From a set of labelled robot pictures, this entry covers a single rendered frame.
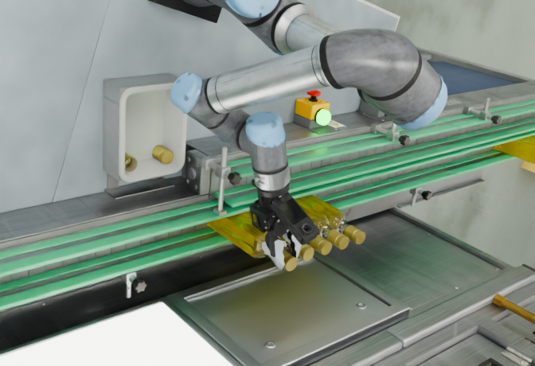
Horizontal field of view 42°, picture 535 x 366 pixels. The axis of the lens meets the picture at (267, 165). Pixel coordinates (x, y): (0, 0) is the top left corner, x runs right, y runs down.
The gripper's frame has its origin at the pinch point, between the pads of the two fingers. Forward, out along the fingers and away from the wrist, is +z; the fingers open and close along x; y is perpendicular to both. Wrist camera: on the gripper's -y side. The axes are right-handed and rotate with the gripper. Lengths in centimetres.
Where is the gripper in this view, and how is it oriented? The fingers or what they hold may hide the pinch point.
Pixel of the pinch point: (289, 262)
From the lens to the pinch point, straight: 155.7
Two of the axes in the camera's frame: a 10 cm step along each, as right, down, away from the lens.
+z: 1.2, 8.5, 5.1
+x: -7.6, 4.1, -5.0
